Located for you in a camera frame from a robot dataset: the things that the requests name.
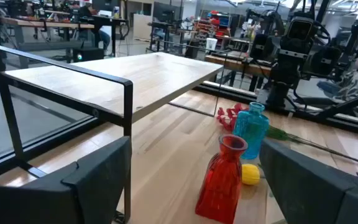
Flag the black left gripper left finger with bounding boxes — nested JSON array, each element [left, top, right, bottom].
[[0, 136, 132, 224]]

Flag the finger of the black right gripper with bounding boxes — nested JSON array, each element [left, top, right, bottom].
[[309, 46, 342, 76], [249, 33, 273, 60]]

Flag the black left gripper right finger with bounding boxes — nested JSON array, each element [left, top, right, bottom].
[[259, 139, 358, 224]]

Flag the red artificial flower spray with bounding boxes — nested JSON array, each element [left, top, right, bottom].
[[215, 103, 358, 170]]

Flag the teal glass vase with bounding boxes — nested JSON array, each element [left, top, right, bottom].
[[232, 101, 270, 160]]

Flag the red glass vase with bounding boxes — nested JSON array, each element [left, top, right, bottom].
[[195, 134, 249, 224]]

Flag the wooden bench table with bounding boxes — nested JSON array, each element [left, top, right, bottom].
[[205, 54, 273, 93]]

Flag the person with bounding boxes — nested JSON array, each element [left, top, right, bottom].
[[317, 55, 358, 105], [78, 2, 111, 50]]

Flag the white cup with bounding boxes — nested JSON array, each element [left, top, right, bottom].
[[206, 37, 218, 52]]

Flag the red parts rack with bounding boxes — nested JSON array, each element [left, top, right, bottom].
[[197, 11, 231, 44]]

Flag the black computer box with light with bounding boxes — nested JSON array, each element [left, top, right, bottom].
[[72, 46, 105, 63]]

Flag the long wooden workbench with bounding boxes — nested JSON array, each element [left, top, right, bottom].
[[0, 12, 96, 68]]

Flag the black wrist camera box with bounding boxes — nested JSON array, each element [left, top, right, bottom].
[[286, 17, 317, 43]]

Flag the black metal table frame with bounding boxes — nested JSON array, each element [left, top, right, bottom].
[[0, 80, 358, 180]]

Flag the wooden shelf black metal frame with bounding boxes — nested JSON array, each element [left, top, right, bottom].
[[0, 45, 229, 223]]

